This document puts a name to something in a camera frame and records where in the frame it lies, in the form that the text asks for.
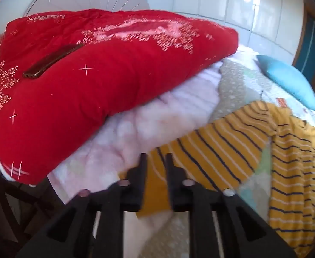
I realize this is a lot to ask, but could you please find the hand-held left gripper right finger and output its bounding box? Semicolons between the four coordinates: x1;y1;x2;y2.
165;153;298;258

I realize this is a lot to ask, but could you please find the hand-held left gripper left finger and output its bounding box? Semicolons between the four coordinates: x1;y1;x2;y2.
15;153;148;258

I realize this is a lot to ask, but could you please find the yellow striped shirt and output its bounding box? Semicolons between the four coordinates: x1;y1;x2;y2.
119;101;315;258

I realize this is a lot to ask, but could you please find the pink fleece blanket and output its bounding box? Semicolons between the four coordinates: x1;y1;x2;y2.
47;45;257;258

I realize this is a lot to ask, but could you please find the red embroidered quilt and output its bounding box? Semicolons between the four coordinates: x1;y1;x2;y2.
0;9;240;185

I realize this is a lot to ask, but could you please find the heart patterned bed quilt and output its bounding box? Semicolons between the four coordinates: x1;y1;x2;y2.
147;55;315;258

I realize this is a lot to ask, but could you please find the blue pillow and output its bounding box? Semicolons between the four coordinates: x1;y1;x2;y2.
256;54;315;112

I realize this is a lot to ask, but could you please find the teal fabric curtain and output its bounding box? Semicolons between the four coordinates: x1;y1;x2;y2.
294;13;315;74

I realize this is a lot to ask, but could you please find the white wardrobe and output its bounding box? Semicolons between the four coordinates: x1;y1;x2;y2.
147;0;306;65

